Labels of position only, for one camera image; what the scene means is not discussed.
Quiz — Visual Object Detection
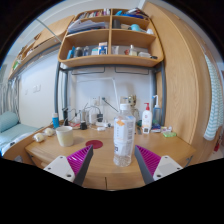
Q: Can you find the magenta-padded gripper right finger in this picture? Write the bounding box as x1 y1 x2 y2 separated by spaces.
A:
134 144 184 185

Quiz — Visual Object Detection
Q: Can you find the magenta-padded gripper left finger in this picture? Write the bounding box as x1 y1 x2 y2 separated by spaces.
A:
43 144 94 187

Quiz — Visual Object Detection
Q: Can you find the clear plastic water bottle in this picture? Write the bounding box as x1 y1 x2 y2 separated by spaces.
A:
112 103 137 168

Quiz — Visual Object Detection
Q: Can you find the cream ceramic cup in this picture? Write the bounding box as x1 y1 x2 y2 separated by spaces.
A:
55 125 75 148

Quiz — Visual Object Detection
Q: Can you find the green small box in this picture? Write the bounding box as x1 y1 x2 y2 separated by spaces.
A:
162 131 178 139

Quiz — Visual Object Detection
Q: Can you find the flat round red coaster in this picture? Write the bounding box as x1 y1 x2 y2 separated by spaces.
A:
85 139 104 150

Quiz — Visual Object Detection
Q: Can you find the blue can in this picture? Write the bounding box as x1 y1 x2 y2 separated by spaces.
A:
51 112 61 130

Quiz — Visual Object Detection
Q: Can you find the white pump bottle red top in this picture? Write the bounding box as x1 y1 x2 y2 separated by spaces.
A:
141 102 153 135

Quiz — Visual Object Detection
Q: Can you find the clear spray bottle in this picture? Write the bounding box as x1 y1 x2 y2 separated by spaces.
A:
151 94 163 127

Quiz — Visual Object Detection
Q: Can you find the white power strip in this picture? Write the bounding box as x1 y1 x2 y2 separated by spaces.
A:
95 120 112 129

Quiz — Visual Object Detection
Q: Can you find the bed with teal bedding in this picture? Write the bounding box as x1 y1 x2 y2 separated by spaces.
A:
0 111 40 157

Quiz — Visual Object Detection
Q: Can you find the striped hanging towel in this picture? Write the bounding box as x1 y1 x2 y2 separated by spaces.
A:
202 53 224 142

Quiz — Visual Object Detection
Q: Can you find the wooden tall wardrobe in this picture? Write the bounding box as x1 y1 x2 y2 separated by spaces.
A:
142 1 218 156

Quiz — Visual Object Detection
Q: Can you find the wooden shelf unit with items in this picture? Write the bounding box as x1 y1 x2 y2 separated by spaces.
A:
57 7 165 69

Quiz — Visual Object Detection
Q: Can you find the wooden bunk bed frame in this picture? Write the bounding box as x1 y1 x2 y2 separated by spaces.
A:
7 14 76 81

